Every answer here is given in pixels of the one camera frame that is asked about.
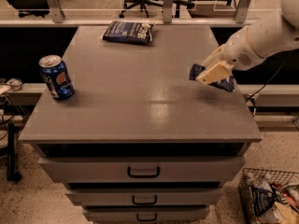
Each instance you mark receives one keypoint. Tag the yellow snack bag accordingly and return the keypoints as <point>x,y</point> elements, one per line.
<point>285,215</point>

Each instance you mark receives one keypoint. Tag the top grey drawer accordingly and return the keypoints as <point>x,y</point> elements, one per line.
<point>141,169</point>

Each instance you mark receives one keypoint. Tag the blue rxbar blueberry wrapper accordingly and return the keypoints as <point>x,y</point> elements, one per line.
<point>227,84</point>

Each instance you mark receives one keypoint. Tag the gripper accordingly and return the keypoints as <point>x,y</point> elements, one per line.
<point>239,54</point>

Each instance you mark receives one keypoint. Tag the wire basket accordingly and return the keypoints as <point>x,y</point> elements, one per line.
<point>262,179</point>

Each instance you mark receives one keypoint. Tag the blue chip bag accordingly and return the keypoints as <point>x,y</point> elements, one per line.
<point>128,32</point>

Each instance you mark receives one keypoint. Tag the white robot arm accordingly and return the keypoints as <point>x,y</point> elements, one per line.
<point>276,32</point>

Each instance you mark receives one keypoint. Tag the bottom grey drawer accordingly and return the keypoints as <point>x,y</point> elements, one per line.
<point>146,214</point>

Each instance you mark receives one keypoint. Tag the black stand leg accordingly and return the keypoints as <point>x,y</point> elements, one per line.
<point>12,174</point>

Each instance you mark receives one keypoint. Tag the blue pepsi can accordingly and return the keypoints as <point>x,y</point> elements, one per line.
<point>54,73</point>

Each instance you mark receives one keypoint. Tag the middle grey drawer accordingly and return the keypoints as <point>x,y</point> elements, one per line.
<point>143,197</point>

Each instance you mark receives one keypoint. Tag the red snack bag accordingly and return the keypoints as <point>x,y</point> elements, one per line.
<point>283,196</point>

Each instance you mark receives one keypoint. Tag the metal railing frame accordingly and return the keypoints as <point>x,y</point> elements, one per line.
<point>89,12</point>

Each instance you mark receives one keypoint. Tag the dark blue snack bag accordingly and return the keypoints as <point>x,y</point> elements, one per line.
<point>263,200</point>

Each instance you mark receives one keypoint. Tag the grey drawer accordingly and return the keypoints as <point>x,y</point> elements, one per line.
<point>143,197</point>
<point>141,169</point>
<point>146,214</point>

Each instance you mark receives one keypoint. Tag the grey drawer cabinet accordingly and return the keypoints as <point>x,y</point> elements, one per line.
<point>138,101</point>

